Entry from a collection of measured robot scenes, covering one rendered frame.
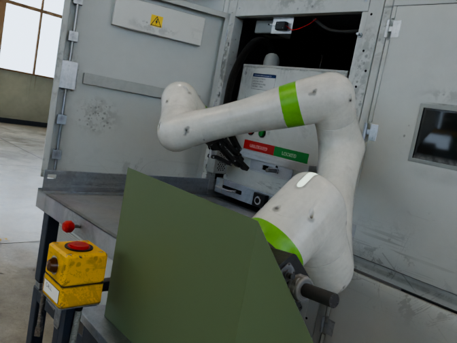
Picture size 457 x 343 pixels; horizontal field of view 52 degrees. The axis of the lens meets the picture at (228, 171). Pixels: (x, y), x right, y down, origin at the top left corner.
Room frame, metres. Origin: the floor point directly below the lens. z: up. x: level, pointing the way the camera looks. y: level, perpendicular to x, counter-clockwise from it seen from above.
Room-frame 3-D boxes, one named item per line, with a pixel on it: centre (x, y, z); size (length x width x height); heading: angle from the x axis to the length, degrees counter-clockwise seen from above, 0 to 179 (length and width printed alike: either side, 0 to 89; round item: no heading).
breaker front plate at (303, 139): (1.73, -0.15, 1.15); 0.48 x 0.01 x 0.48; 44
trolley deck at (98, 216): (1.46, 0.12, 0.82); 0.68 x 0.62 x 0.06; 134
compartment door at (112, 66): (1.84, 0.40, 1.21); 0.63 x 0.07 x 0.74; 115
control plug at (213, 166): (1.83, 0.05, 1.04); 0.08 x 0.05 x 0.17; 134
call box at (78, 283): (0.82, 0.24, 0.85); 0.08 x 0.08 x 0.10; 44
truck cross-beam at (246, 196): (1.74, -0.16, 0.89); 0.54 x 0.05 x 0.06; 44
